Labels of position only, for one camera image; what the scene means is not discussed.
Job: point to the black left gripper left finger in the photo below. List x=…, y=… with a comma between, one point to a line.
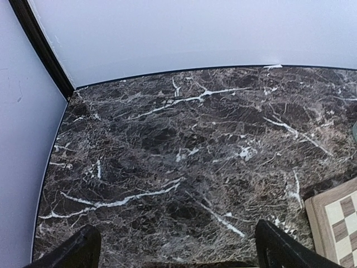
x=82, y=249

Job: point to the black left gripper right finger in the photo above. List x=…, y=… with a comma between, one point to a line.
x=275, y=248

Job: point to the wooden chess board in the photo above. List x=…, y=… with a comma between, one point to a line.
x=332, y=218

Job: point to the left black frame post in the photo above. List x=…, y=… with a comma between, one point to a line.
x=42, y=47

